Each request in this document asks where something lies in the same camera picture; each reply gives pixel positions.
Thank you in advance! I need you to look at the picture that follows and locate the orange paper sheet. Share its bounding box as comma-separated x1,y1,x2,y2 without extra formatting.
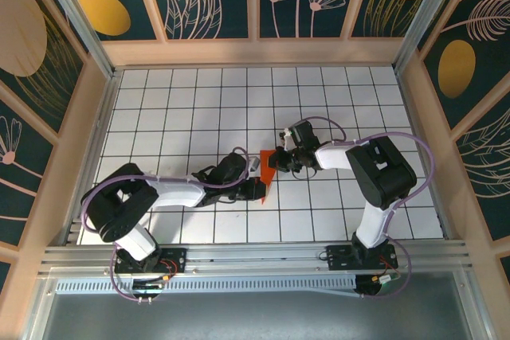
257,149,281,207

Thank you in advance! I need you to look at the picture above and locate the thin black cable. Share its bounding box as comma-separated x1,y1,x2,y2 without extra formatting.
290,162,316,182

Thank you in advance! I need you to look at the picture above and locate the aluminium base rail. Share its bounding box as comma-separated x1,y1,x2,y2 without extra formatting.
37,239,473,277

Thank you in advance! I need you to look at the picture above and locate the grey slotted cable duct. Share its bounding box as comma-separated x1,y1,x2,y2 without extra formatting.
55,274,362,298

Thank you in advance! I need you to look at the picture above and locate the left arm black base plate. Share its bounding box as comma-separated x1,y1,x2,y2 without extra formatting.
114,247,188,276

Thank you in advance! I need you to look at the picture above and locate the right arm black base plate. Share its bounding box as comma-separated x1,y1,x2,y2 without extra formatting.
325,244,399,272

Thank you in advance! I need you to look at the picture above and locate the aluminium side rail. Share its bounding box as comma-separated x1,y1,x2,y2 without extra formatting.
65,71,120,245
398,71,455,241

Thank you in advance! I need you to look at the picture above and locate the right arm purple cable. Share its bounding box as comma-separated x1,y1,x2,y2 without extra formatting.
292,115,437,300

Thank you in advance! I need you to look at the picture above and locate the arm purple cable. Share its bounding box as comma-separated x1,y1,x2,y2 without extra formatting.
79,146,251,303
292,115,437,300

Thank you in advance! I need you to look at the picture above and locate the black electronics board with wires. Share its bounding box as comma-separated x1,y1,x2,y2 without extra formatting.
130,275,167,304
353,272,402,300

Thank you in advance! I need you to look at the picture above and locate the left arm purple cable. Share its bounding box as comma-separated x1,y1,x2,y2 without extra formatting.
79,146,251,303

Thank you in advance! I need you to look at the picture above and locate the aluminium frame post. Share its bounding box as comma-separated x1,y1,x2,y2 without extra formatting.
392,0,469,74
31,0,120,80

